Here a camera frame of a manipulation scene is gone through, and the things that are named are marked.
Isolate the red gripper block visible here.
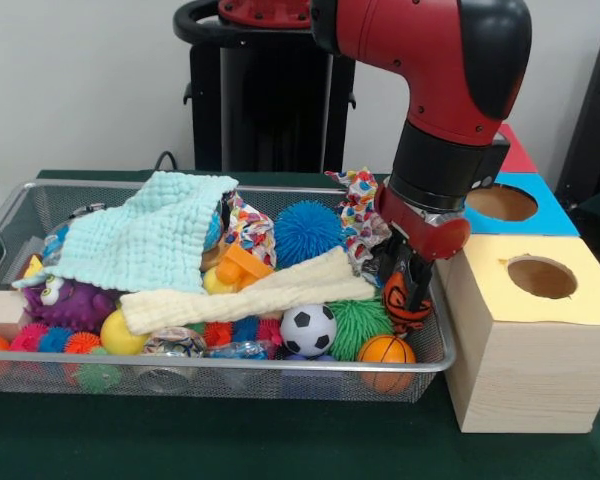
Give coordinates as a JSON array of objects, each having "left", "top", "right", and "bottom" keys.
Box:
[{"left": 375, "top": 184, "right": 472, "bottom": 311}]

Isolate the orange tiger striped toy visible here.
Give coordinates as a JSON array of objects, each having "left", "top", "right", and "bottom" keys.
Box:
[{"left": 382, "top": 270, "right": 432, "bottom": 337}]

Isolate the colourful polka dot cloth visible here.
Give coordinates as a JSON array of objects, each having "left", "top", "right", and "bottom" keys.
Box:
[{"left": 326, "top": 167, "right": 393, "bottom": 269}]

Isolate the orange basketball toy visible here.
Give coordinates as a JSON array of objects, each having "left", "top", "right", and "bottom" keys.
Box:
[{"left": 357, "top": 333, "right": 418, "bottom": 393}]

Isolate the cream yellow cloth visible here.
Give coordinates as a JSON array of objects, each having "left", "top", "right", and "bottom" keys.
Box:
[{"left": 118, "top": 248, "right": 377, "bottom": 337}]

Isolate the wooden box with three holes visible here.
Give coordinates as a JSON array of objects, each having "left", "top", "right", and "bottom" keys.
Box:
[{"left": 435, "top": 122, "right": 600, "bottom": 434}]

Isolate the clear mesh bin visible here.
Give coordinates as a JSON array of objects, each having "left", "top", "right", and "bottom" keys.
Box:
[{"left": 0, "top": 180, "right": 457, "bottom": 403}]

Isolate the green spiky ball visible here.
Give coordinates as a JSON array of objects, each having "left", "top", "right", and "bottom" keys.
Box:
[{"left": 325, "top": 295, "right": 393, "bottom": 362}]

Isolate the blue spiky ball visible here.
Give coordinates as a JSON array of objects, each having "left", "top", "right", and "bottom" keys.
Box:
[{"left": 273, "top": 199, "right": 346, "bottom": 271}]

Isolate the black and white soccer ball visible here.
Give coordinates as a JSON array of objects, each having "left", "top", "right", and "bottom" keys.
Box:
[{"left": 280, "top": 303, "right": 338, "bottom": 358}]

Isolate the dark green table cloth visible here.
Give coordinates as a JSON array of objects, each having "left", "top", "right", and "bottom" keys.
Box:
[{"left": 0, "top": 168, "right": 600, "bottom": 480}]

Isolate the black upright panel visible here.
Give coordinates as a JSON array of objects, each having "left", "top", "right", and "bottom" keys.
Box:
[{"left": 555, "top": 33, "right": 600, "bottom": 236}]

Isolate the mint green waffle cloth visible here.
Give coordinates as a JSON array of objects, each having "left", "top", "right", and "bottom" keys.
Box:
[{"left": 55, "top": 171, "right": 239, "bottom": 293}]

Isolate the yellow ball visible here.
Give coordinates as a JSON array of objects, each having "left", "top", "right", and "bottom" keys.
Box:
[{"left": 100, "top": 310, "right": 149, "bottom": 357}]

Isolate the purple plush toy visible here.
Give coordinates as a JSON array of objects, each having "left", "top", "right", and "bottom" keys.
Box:
[{"left": 20, "top": 275, "right": 119, "bottom": 331}]

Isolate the plain wooden block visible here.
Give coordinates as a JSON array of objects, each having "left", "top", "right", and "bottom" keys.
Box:
[{"left": 0, "top": 290, "right": 31, "bottom": 343}]

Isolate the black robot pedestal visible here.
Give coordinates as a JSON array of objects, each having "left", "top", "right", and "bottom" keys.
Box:
[{"left": 173, "top": 0, "right": 381, "bottom": 173}]

